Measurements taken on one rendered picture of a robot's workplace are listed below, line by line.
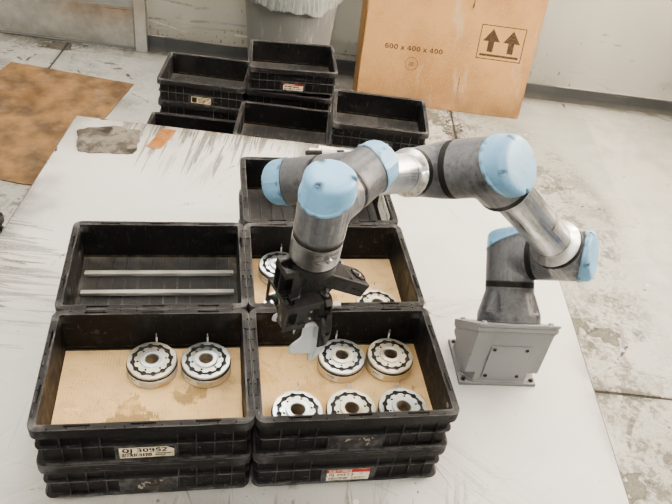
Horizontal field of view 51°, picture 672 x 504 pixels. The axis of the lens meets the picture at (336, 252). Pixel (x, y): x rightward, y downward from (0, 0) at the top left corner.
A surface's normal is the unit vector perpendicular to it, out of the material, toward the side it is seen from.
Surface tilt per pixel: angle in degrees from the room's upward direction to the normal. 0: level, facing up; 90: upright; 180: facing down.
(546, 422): 0
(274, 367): 0
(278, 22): 94
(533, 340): 90
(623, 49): 90
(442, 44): 77
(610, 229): 0
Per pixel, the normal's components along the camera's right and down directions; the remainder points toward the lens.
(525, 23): -0.01, 0.48
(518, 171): 0.69, -0.05
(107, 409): 0.12, -0.76
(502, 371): 0.06, 0.64
